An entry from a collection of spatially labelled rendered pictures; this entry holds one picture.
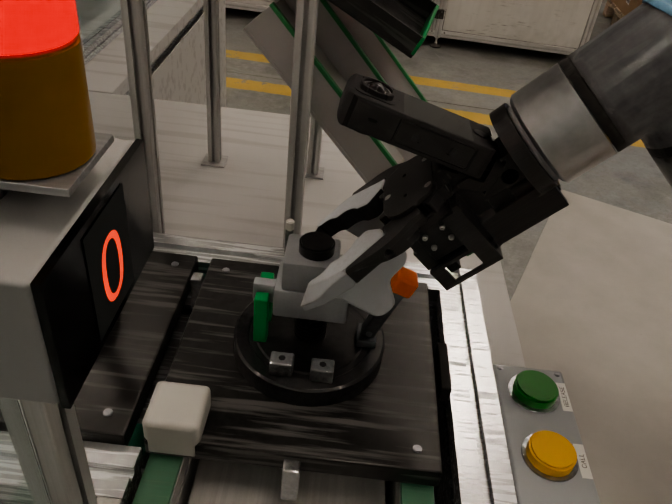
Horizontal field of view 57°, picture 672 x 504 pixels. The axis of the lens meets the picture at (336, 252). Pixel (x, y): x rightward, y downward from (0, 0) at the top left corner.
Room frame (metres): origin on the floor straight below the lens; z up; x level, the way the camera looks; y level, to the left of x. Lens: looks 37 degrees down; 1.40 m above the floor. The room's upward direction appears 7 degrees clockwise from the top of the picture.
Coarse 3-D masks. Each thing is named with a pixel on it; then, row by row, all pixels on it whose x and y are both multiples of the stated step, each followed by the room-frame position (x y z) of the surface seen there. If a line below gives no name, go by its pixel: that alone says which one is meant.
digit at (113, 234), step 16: (112, 208) 0.24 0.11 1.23; (96, 224) 0.22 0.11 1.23; (112, 224) 0.24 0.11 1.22; (96, 240) 0.22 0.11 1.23; (112, 240) 0.23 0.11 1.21; (128, 240) 0.25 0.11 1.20; (96, 256) 0.21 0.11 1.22; (112, 256) 0.23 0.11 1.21; (128, 256) 0.25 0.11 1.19; (96, 272) 0.21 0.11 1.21; (112, 272) 0.23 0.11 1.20; (128, 272) 0.25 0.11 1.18; (96, 288) 0.21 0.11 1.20; (112, 288) 0.23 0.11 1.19; (128, 288) 0.24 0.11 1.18; (96, 304) 0.21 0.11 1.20; (112, 304) 0.22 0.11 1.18; (112, 320) 0.22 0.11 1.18
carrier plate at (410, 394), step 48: (240, 288) 0.49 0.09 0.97; (192, 336) 0.42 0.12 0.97; (384, 336) 0.45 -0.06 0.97; (192, 384) 0.36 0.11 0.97; (240, 384) 0.36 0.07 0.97; (384, 384) 0.38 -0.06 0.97; (432, 384) 0.39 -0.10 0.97; (240, 432) 0.32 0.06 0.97; (288, 432) 0.32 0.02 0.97; (336, 432) 0.33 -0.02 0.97; (384, 432) 0.33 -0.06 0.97; (432, 432) 0.34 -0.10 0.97; (384, 480) 0.30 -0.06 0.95; (432, 480) 0.30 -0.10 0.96
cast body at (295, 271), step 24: (288, 240) 0.43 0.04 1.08; (312, 240) 0.42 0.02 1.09; (336, 240) 0.44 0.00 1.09; (288, 264) 0.40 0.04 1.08; (312, 264) 0.40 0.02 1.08; (264, 288) 0.41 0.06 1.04; (288, 288) 0.40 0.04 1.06; (288, 312) 0.40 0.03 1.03; (312, 312) 0.40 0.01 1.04; (336, 312) 0.40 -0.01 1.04
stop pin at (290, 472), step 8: (288, 464) 0.29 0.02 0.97; (296, 464) 0.29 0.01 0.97; (288, 472) 0.29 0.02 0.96; (296, 472) 0.29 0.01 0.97; (288, 480) 0.29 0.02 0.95; (296, 480) 0.29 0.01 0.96; (288, 488) 0.29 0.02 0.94; (296, 488) 0.29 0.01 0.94; (280, 496) 0.29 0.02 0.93; (288, 496) 0.29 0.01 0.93; (296, 496) 0.29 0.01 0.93
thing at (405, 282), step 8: (400, 272) 0.42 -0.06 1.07; (408, 272) 0.42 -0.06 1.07; (392, 280) 0.42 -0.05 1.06; (400, 280) 0.41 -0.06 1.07; (408, 280) 0.41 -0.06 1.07; (416, 280) 0.42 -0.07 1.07; (392, 288) 0.41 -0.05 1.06; (400, 288) 0.41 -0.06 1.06; (408, 288) 0.41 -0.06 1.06; (416, 288) 0.41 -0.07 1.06; (400, 296) 0.41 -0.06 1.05; (408, 296) 0.41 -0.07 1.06; (368, 320) 0.42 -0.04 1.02; (376, 320) 0.41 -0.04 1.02; (384, 320) 0.41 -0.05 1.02; (368, 328) 0.41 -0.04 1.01; (376, 328) 0.41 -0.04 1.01; (368, 336) 0.41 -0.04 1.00
